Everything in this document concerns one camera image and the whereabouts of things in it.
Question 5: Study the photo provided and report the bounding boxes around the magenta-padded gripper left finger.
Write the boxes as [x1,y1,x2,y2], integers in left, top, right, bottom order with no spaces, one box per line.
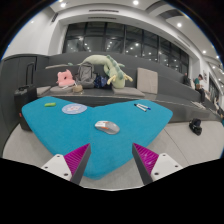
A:
[41,143,92,185]

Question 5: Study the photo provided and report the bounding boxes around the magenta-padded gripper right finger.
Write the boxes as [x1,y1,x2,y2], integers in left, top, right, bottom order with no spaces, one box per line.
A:
[132,143,184,185]

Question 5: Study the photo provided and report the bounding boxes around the grey and white computer mouse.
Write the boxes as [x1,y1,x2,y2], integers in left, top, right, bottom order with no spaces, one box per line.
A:
[94,120,121,135]

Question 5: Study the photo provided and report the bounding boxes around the round light blue mouse pad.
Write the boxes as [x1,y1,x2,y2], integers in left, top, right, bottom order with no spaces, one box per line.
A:
[61,103,88,115]

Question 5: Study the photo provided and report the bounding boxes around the white marker with black cap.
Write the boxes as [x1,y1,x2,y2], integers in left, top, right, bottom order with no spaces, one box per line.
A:
[133,103,148,113]

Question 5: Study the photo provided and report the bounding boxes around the white marker with blue cap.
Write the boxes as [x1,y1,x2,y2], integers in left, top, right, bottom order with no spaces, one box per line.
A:
[136,103,152,111]

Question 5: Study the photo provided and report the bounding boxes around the black bag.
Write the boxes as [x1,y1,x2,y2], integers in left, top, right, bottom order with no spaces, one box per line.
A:
[188,118,203,136]

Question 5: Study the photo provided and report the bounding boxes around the flat grey seat cushion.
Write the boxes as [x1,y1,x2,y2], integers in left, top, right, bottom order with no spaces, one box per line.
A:
[49,84,79,94]
[111,85,146,98]
[36,85,52,97]

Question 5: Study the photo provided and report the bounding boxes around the small tan woven bowl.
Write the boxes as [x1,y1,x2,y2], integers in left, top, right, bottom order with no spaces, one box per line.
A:
[72,84,84,94]

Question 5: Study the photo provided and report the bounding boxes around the large square grey cushion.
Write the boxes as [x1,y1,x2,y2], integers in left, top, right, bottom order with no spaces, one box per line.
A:
[136,67,159,95]

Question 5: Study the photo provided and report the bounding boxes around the black suitcase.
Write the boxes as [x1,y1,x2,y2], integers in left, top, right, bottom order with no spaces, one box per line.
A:
[13,62,38,131]

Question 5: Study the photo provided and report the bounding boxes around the dark blue patterned bag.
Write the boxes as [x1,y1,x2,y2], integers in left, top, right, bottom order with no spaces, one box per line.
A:
[93,74,109,90]

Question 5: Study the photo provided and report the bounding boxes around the pink plush cushion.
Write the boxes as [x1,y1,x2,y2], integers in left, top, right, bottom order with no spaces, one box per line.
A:
[55,69,76,88]

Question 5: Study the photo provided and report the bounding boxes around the grey backpack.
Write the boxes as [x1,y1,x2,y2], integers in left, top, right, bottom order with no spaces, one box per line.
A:
[75,63,97,89]

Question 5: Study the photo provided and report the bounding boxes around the person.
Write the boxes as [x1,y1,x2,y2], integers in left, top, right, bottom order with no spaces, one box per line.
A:
[193,73,207,104]
[182,73,192,86]

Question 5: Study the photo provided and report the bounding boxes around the green dragon plush toy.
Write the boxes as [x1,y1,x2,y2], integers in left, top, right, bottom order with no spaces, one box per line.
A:
[78,54,134,90]

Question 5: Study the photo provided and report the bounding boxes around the ceiling spot lights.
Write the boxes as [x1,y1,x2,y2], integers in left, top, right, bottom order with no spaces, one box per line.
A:
[29,0,209,56]

